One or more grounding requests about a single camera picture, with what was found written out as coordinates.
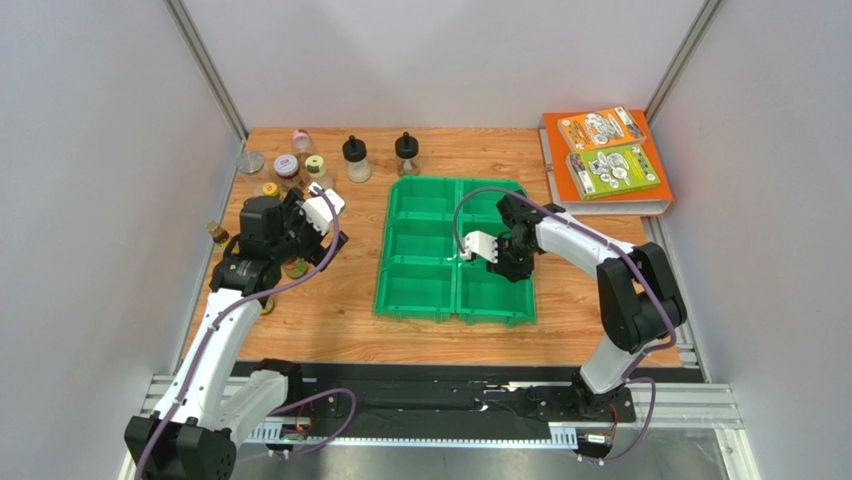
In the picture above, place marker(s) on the aluminium frame post left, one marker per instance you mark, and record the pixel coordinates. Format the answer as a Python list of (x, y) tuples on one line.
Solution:
[(192, 38)]

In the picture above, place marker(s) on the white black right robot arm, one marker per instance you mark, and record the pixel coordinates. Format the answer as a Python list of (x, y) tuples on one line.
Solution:
[(640, 302)]

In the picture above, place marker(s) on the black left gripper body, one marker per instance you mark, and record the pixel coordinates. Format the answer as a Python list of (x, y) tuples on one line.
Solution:
[(300, 238)]

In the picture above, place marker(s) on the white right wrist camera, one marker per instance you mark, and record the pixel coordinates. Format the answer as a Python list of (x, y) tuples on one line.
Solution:
[(479, 244)]

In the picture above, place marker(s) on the white lid sauce jar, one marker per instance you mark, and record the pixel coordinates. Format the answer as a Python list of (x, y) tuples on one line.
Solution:
[(287, 170)]

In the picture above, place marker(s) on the yellow-green lid sesame jar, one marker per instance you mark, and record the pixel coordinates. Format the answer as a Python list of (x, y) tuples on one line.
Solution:
[(317, 172)]

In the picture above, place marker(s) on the yellow cap green label bottle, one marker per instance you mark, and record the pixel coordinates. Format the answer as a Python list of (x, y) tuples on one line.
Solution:
[(295, 269)]

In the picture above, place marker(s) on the small yellow label oil bottle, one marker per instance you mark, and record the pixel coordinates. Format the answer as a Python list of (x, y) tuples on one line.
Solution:
[(268, 306)]

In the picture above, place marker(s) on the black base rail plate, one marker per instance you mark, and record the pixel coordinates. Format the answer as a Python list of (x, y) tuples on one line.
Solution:
[(440, 402)]

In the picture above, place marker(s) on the green plastic divided bin tray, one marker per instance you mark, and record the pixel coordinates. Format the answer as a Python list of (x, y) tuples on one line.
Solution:
[(421, 275)]

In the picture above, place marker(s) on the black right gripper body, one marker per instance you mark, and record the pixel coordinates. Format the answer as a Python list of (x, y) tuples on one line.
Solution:
[(504, 250)]

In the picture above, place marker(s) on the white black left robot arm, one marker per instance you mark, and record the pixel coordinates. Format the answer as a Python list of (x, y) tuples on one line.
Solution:
[(194, 432)]

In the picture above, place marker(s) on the yellow cap soy sauce bottle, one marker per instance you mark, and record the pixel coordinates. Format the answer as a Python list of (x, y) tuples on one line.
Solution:
[(268, 189)]

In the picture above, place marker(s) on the black lid jar right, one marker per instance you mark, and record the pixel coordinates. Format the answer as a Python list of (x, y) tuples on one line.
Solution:
[(407, 155)]

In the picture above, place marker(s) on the aluminium frame post right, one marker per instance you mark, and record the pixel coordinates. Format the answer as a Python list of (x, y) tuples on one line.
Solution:
[(695, 34)]

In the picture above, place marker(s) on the green comic book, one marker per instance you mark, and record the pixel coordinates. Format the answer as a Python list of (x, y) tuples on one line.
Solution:
[(612, 171)]

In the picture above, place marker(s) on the black lid jar white granules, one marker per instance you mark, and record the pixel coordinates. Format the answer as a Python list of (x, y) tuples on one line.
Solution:
[(354, 152)]

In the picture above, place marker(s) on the orange comic book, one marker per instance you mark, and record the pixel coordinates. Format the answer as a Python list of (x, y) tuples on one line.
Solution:
[(600, 129)]

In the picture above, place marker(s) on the aluminium frame post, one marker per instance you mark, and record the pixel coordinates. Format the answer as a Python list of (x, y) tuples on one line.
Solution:
[(695, 34), (192, 38)]

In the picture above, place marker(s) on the silver lid glass jar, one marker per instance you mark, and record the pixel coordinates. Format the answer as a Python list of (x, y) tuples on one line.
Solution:
[(252, 168)]

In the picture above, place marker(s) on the pink lid spice bottle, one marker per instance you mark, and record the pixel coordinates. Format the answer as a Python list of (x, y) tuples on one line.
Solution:
[(302, 145)]

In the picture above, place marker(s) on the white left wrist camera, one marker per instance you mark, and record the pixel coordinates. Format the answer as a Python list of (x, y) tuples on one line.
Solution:
[(319, 207)]

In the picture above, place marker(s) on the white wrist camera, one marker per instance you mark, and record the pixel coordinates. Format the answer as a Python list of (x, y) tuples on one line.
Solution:
[(479, 244), (319, 207)]

